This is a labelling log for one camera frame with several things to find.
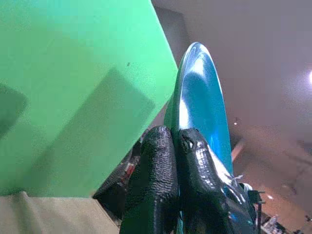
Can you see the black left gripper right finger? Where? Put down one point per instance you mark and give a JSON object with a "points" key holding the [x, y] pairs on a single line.
{"points": [[200, 175]]}

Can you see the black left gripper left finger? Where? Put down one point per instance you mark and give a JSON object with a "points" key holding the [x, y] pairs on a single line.
{"points": [[153, 170]]}

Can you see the teal round plate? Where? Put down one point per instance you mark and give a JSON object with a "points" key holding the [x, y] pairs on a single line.
{"points": [[202, 97]]}

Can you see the green flat board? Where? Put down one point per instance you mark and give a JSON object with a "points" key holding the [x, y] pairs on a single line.
{"points": [[61, 73]]}

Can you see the bright ceiling lamp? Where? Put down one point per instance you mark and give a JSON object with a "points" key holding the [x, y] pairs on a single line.
{"points": [[310, 76]]}

